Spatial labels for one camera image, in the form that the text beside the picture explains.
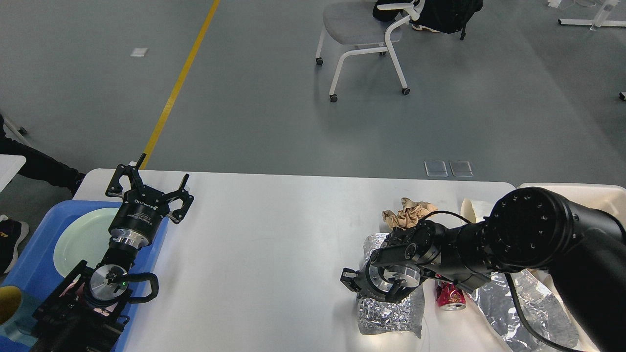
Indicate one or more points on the blue plastic tray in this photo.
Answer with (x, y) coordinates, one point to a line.
(35, 273)

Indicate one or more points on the person black sneakers right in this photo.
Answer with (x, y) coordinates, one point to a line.
(418, 27)

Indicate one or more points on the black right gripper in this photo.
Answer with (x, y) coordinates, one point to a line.
(388, 285)

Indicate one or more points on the red small packet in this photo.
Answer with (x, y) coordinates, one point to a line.
(448, 297)

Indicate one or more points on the aluminium foil sheet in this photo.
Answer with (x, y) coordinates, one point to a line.
(375, 317)

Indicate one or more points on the light green plate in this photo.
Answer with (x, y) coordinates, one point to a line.
(87, 238)

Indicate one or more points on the teal mug yellow inside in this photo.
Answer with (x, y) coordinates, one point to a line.
(16, 315)

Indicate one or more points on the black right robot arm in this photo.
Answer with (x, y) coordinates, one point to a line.
(582, 249)

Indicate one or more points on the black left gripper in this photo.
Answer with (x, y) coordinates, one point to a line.
(139, 217)

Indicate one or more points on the crumpled brown napkin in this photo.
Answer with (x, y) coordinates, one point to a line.
(409, 215)

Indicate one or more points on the black backpack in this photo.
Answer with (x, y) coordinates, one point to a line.
(446, 16)

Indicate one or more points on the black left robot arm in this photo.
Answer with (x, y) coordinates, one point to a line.
(84, 313)

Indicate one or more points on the white paper cup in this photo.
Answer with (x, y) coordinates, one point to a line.
(475, 210)

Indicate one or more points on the person dark clothing left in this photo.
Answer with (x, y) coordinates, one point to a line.
(38, 166)

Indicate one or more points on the white grey office chair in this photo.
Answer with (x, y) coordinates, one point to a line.
(351, 23)

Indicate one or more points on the foil piece under arm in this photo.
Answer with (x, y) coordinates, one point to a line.
(540, 307)

